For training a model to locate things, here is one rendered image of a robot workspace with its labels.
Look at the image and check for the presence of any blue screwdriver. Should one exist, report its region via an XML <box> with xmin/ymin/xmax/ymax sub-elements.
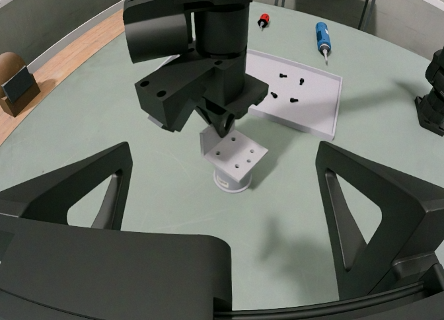
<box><xmin>316</xmin><ymin>22</ymin><xmax>331</xmax><ymax>61</ymax></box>

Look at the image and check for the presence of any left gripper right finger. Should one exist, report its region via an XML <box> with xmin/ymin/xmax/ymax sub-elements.
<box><xmin>315</xmin><ymin>141</ymin><xmax>444</xmax><ymax>300</ymax></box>

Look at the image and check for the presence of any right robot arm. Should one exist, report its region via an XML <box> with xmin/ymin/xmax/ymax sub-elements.
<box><xmin>123</xmin><ymin>0</ymin><xmax>444</xmax><ymax>137</ymax></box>

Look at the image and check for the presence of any white l-shaped bracket with holes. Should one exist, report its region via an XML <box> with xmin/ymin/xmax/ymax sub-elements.
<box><xmin>200</xmin><ymin>121</ymin><xmax>268</xmax><ymax>183</ymax></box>

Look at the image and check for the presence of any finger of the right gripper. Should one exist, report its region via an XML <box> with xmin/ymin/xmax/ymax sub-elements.
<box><xmin>207</xmin><ymin>112</ymin><xmax>235</xmax><ymax>138</ymax></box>
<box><xmin>194</xmin><ymin>106</ymin><xmax>212</xmax><ymax>125</ymax></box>

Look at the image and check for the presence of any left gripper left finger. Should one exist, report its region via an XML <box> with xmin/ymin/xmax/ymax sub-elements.
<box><xmin>0</xmin><ymin>141</ymin><xmax>133</xmax><ymax>230</ymax></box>

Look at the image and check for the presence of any red screwdriver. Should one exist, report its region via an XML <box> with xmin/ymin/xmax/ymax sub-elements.
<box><xmin>257</xmin><ymin>14</ymin><xmax>270</xmax><ymax>28</ymax></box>

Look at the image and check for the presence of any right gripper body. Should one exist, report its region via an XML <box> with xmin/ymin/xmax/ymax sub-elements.
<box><xmin>196</xmin><ymin>45</ymin><xmax>269</xmax><ymax>120</ymax></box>

